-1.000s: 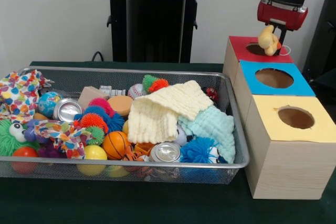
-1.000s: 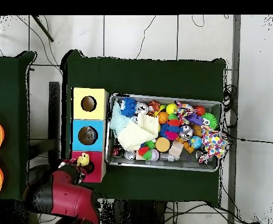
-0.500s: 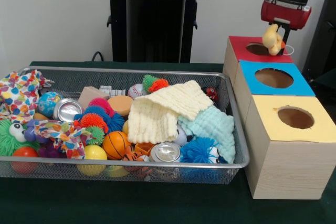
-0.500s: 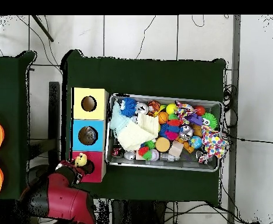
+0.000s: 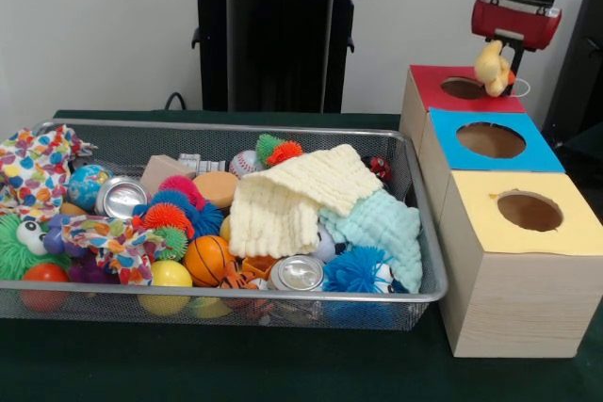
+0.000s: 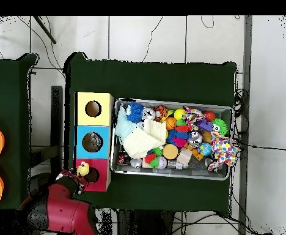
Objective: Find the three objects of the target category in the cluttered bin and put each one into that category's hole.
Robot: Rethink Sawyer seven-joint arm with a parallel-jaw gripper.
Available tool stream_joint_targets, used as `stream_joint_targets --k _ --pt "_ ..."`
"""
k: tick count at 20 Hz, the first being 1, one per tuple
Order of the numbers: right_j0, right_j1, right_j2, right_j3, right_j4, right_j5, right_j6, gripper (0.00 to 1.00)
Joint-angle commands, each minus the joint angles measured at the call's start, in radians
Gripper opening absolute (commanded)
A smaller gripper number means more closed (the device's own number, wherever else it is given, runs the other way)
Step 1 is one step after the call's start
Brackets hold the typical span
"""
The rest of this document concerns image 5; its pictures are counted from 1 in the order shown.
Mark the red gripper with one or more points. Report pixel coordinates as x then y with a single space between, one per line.
518 25

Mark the cream waffle cloth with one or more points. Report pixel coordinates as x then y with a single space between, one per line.
273 213

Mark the colourful spotted cloth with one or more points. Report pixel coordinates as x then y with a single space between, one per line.
33 171

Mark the wooden box with three holes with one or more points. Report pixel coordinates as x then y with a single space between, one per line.
518 308

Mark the black upright panel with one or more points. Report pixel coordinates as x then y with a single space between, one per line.
579 68

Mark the dark green table cloth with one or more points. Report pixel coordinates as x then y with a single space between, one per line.
589 138
235 364

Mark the mint waffle cloth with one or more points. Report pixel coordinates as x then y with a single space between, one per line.
386 232

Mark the blue fuzzy toy with eyes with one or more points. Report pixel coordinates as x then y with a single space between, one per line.
348 270

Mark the silver drink can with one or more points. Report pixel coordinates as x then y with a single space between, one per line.
297 272

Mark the orange round sponge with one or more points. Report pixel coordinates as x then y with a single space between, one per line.
214 184

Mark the blue orange spiky ball toy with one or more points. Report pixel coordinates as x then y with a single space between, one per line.
202 220

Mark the orange toy basketball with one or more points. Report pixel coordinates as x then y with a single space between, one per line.
207 261

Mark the dented silver can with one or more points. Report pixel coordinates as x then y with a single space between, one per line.
122 197

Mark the blue green globe ball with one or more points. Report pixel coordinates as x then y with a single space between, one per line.
87 185

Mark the green fuzzy toy with eyes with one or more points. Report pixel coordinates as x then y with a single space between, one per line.
11 251

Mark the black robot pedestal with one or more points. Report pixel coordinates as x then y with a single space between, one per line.
282 53

